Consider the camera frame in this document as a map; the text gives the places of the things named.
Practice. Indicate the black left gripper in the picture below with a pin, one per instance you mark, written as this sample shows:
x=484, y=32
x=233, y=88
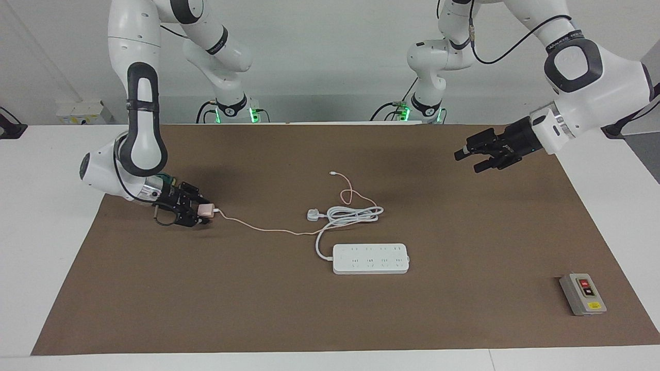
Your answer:
x=518, y=139

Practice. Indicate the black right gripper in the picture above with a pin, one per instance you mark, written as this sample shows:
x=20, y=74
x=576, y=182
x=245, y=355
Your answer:
x=172, y=201

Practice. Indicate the pink charger adapter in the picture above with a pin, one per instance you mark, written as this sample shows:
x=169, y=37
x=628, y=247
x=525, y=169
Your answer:
x=205, y=209

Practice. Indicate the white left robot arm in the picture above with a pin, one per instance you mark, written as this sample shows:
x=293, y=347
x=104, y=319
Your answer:
x=608, y=87

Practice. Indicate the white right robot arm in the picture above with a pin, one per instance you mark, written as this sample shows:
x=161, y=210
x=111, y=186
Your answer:
x=142, y=31

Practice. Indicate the white power strip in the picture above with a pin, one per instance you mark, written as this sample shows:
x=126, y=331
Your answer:
x=371, y=260

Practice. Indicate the brown table mat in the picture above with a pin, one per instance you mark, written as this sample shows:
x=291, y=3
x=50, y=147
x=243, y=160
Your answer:
x=258, y=309

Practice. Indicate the black clamp stand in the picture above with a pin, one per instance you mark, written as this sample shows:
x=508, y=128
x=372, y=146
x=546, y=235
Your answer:
x=613, y=131
x=10, y=131

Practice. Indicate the white wall socket box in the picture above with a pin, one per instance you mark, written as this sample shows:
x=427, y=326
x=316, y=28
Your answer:
x=77, y=113

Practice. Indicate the grey on-off switch box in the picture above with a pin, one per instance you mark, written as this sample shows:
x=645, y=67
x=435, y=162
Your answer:
x=582, y=296

